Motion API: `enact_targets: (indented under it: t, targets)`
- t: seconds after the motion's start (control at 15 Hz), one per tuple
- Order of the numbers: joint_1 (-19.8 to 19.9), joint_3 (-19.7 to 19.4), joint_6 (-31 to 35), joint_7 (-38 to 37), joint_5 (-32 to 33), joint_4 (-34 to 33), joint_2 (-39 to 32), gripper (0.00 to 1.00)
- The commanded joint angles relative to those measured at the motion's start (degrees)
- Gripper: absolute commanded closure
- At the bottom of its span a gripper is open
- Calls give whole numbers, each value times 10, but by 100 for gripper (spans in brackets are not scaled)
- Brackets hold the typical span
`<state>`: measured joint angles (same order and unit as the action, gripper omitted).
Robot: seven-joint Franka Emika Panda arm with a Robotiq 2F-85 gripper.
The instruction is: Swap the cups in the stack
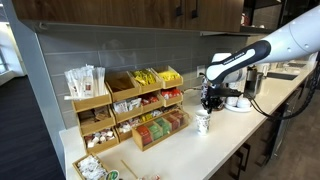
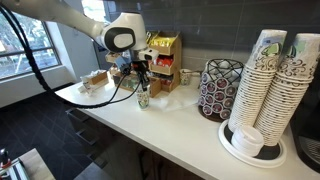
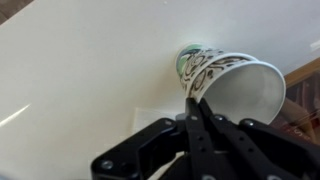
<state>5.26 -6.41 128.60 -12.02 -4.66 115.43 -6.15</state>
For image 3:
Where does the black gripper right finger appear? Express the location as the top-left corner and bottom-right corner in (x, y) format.
(198, 98), (320, 180)

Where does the paper cup black swirl print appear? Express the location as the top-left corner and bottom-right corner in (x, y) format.
(179, 49), (287, 126)

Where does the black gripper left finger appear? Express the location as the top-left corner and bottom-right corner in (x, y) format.
(90, 97), (218, 180)

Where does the wooden tea box glass lid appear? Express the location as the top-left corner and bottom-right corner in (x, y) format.
(270, 57), (320, 145)

